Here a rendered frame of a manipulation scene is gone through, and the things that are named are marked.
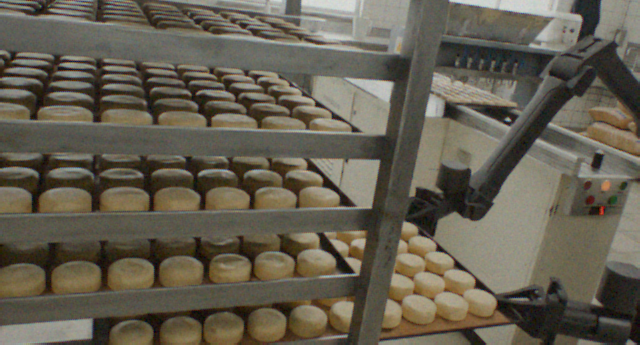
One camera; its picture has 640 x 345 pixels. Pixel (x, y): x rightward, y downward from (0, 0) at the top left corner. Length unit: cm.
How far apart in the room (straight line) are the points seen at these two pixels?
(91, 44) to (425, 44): 32
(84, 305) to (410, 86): 40
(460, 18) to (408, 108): 187
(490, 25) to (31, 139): 219
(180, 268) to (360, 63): 31
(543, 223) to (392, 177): 143
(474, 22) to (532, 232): 95
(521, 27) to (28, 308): 233
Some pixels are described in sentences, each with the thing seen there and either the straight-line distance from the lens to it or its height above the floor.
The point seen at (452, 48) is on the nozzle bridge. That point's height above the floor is 113.
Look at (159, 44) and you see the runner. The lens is 53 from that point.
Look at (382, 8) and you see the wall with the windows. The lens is 579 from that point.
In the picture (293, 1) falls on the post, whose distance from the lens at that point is 99.
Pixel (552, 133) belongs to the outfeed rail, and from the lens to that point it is 241.
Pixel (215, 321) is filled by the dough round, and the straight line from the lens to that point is 74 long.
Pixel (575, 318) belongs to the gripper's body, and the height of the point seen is 88.
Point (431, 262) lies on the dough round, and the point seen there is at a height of 88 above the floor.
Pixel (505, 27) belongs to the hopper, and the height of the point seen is 125.
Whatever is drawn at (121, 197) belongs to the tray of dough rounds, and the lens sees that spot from 62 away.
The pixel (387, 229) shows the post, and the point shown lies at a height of 105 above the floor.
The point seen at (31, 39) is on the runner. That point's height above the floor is 123.
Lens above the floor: 130
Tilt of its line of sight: 18 degrees down
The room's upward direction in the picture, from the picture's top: 9 degrees clockwise
